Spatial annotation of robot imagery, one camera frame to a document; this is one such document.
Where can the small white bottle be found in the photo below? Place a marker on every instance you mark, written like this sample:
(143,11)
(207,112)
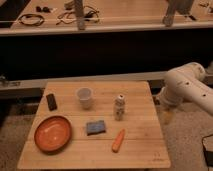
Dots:
(119,107)

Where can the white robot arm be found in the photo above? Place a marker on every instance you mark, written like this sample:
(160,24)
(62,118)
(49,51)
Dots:
(185,83)

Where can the translucent plastic cup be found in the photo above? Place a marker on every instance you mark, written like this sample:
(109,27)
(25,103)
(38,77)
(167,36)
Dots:
(84,96)

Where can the blue sponge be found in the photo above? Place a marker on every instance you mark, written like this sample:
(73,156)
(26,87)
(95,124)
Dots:
(96,127)

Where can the wooden table board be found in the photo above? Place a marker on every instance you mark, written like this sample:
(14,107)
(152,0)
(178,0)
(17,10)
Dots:
(143,145)

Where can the black rectangular block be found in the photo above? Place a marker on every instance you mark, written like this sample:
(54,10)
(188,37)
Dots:
(51,102)

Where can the orange carrot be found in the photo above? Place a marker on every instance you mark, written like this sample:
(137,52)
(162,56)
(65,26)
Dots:
(118,141)

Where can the metal rail behind table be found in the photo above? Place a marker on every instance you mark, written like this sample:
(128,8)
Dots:
(36,87)

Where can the grey metal post left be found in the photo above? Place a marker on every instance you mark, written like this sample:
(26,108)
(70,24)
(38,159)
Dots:
(79,12)

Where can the grey metal post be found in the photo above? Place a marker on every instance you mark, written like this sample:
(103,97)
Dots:
(181,6)
(79,12)

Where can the grey metal post right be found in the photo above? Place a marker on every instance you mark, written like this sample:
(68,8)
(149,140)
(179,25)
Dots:
(181,6)

